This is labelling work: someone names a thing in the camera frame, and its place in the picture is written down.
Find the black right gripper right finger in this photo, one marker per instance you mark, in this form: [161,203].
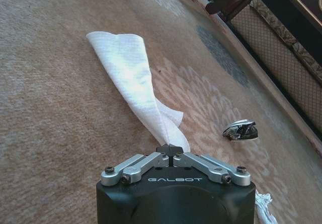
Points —
[208,168]

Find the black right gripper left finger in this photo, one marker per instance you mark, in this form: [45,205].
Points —
[141,167]

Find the white paper tissue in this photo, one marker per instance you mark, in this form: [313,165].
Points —
[135,73]

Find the crumpled silver black wrapper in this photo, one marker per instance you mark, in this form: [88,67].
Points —
[240,129]

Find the crumpled white paper piece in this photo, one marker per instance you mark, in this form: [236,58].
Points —
[262,206]

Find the patterned beige carpet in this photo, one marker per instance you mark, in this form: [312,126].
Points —
[63,108]

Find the lattice mesh furniture panel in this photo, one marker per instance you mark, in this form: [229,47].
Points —
[279,58]

